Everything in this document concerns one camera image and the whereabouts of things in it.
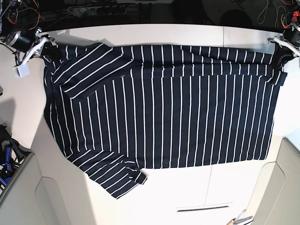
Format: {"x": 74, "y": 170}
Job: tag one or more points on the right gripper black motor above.
{"x": 23, "y": 40}

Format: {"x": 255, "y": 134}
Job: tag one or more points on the tools at bottom edge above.
{"x": 239, "y": 220}

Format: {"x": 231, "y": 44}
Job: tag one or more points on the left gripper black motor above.
{"x": 282, "y": 54}

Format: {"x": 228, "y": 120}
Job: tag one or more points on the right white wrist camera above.
{"x": 21, "y": 70}

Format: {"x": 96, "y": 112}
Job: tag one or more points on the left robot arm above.
{"x": 287, "y": 46}

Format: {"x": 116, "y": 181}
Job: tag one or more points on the blue black items left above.
{"x": 12, "y": 155}

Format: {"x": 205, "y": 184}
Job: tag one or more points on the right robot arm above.
{"x": 18, "y": 15}

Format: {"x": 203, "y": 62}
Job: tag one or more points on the navy white striped T-shirt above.
{"x": 115, "y": 111}

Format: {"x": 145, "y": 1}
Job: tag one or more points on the white power strip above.
{"x": 97, "y": 10}

